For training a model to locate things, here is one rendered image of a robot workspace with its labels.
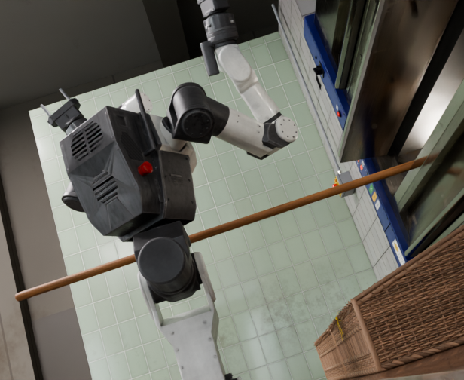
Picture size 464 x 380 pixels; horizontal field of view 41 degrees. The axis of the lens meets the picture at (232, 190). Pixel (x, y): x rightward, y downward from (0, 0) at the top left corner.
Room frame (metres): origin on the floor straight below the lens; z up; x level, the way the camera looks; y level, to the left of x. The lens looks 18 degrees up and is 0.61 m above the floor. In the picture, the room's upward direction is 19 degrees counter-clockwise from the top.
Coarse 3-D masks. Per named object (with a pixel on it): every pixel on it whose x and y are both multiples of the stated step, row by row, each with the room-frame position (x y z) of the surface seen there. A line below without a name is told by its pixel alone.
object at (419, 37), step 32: (384, 0) 1.36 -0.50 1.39; (416, 0) 1.39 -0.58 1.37; (448, 0) 1.42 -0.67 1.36; (384, 32) 1.51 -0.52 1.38; (416, 32) 1.55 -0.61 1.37; (384, 64) 1.70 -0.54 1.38; (416, 64) 1.74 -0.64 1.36; (384, 96) 1.92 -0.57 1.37; (352, 128) 2.15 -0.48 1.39; (384, 128) 2.21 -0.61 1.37; (352, 160) 2.50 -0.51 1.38
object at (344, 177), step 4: (344, 172) 3.07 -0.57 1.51; (348, 172) 3.07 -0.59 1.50; (336, 176) 3.07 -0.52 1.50; (340, 176) 3.07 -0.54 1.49; (344, 176) 3.07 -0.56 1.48; (348, 176) 3.07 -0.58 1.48; (340, 180) 3.07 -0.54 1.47; (344, 180) 3.07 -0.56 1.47; (348, 180) 3.07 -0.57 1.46; (352, 180) 3.07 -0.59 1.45; (340, 184) 3.07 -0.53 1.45; (344, 192) 3.08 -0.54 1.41; (348, 192) 3.11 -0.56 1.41; (352, 192) 3.13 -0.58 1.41; (340, 196) 3.15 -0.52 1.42; (344, 196) 3.16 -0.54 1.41
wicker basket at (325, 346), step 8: (328, 328) 1.93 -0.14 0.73; (320, 336) 2.16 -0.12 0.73; (328, 336) 1.99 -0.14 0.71; (320, 344) 2.27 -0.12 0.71; (328, 344) 2.07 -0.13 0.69; (320, 352) 2.37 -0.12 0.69; (328, 352) 2.14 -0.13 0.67; (336, 352) 1.97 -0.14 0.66; (320, 360) 2.45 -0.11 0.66; (328, 360) 2.23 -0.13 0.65; (336, 360) 2.04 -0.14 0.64; (328, 368) 2.28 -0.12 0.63; (336, 368) 2.10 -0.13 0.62; (328, 376) 2.38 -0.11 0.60; (336, 376) 2.17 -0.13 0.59; (344, 376) 1.95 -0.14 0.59
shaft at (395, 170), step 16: (368, 176) 2.17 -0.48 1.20; (384, 176) 2.18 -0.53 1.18; (320, 192) 2.16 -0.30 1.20; (336, 192) 2.17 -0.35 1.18; (272, 208) 2.16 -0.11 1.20; (288, 208) 2.16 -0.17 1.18; (224, 224) 2.15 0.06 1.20; (240, 224) 2.15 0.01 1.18; (192, 240) 2.14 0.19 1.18; (128, 256) 2.13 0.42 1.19; (80, 272) 2.13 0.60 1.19; (96, 272) 2.13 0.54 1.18; (32, 288) 2.12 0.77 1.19; (48, 288) 2.12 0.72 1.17
